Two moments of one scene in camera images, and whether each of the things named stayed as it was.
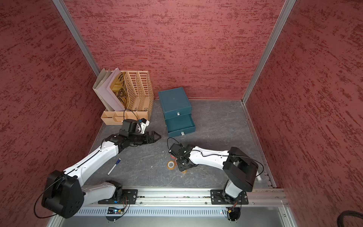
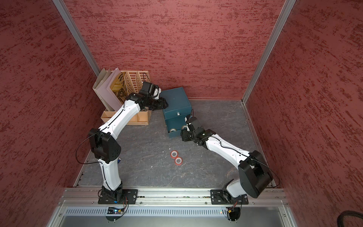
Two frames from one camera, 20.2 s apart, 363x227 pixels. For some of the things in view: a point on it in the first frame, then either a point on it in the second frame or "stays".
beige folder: [103, 75] stays
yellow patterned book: [119, 86] stays
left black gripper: [151, 138] to [162, 104]
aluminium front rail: [257, 197] stays
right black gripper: [181, 168] to [184, 134]
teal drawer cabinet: [177, 112] stays
